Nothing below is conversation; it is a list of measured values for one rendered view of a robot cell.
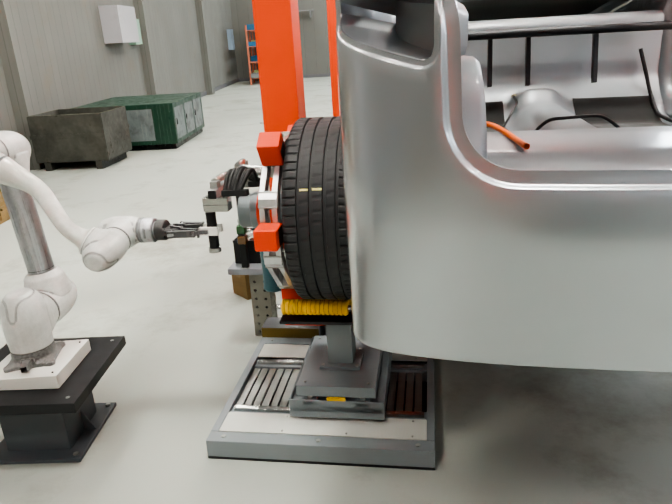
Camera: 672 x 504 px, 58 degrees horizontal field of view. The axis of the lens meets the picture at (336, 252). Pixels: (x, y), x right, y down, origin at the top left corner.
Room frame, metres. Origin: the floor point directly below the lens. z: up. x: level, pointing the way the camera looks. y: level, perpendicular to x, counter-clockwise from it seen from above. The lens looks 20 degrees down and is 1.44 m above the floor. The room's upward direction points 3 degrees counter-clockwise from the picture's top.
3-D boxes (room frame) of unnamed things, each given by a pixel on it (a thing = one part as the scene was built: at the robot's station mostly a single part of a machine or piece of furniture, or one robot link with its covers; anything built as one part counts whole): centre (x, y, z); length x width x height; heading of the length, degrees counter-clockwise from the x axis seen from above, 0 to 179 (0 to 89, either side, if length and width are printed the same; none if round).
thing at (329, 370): (2.12, 0.00, 0.32); 0.40 x 0.30 x 0.28; 171
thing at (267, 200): (2.14, 0.17, 0.85); 0.54 x 0.07 x 0.54; 171
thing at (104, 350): (2.05, 1.17, 0.15); 0.50 x 0.50 x 0.30; 88
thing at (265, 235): (1.83, 0.21, 0.85); 0.09 x 0.08 x 0.07; 171
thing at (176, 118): (9.80, 2.94, 0.33); 1.75 x 1.54 x 0.67; 178
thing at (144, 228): (2.05, 0.66, 0.83); 0.09 x 0.06 x 0.09; 170
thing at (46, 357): (2.04, 1.17, 0.37); 0.22 x 0.18 x 0.06; 9
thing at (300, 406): (2.16, -0.01, 0.13); 0.50 x 0.36 x 0.10; 171
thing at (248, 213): (2.16, 0.24, 0.85); 0.21 x 0.14 x 0.14; 81
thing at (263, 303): (2.84, 0.39, 0.21); 0.10 x 0.10 x 0.42; 81
